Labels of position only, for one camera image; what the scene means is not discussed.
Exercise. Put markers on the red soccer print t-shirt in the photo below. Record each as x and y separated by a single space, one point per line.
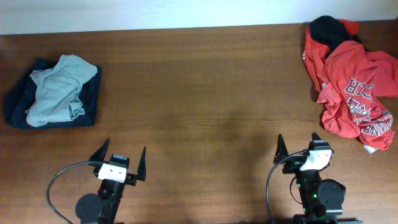
349 81

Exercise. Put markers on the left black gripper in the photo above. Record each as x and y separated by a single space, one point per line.
132 179

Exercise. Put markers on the red garment under pile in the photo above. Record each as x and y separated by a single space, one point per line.
352 27

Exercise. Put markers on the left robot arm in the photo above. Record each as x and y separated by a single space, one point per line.
102 206

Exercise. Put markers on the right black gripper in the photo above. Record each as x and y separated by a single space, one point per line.
295 164

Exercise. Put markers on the light grey crumpled shirt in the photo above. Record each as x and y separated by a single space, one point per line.
58 89

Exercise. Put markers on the navy blue folded garment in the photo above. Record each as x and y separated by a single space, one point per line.
22 97

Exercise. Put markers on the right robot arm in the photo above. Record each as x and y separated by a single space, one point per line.
321 199

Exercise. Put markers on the black garment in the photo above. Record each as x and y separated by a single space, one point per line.
331 32

